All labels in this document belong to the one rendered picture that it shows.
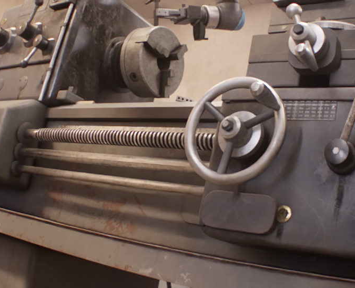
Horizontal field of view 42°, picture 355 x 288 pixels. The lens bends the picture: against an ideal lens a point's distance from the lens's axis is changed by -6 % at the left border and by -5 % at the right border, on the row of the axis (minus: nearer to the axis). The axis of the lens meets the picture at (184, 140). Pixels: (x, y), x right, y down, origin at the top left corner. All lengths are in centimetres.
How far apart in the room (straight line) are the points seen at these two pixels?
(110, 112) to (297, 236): 75
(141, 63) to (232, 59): 391
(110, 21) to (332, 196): 120
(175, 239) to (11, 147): 64
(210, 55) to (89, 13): 401
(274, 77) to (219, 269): 38
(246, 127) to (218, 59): 473
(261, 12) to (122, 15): 386
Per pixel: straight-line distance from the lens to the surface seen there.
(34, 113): 160
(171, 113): 126
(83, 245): 112
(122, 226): 128
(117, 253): 104
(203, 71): 562
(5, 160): 154
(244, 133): 86
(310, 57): 80
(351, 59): 92
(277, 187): 88
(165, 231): 119
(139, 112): 133
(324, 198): 84
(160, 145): 116
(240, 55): 546
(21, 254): 145
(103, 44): 178
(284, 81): 94
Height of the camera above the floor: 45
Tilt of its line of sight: 14 degrees up
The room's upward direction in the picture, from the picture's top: 13 degrees clockwise
